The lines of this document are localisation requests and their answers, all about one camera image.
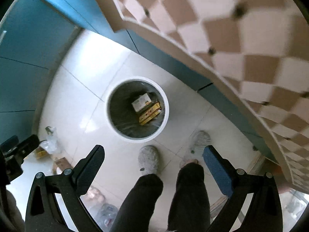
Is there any black trouser leg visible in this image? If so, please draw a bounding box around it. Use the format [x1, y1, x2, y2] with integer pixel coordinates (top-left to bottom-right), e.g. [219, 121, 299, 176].
[168, 161, 211, 231]
[110, 174, 163, 231]

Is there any yellow medicine box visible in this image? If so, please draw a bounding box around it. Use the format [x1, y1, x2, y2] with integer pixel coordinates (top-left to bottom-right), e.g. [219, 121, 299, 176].
[139, 102, 161, 126]

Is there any checkered counter mat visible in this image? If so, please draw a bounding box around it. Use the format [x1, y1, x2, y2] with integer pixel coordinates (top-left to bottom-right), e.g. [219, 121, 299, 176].
[96, 0, 308, 192]

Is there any white green small box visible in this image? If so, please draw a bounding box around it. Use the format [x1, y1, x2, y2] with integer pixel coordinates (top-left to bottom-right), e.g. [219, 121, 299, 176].
[132, 93, 152, 112]

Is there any white round trash bin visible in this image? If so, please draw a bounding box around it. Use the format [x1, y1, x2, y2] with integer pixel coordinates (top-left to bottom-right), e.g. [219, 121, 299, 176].
[106, 77, 170, 143]

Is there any left black trouser leg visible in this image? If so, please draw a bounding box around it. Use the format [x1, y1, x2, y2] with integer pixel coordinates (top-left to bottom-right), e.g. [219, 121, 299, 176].
[110, 174, 163, 231]

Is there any left grey shoe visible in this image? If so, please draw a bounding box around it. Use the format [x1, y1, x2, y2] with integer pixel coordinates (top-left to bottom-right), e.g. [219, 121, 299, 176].
[138, 146, 160, 175]

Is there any right black trouser leg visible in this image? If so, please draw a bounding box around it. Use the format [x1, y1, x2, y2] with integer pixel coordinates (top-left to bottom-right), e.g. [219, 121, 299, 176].
[168, 161, 211, 231]

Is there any grey shoe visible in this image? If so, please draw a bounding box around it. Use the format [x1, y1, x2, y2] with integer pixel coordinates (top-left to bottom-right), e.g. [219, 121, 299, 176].
[138, 146, 160, 175]
[180, 130, 212, 168]

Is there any right grey shoe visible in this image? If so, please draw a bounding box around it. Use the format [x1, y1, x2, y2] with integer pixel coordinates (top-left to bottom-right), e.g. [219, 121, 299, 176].
[180, 130, 212, 168]

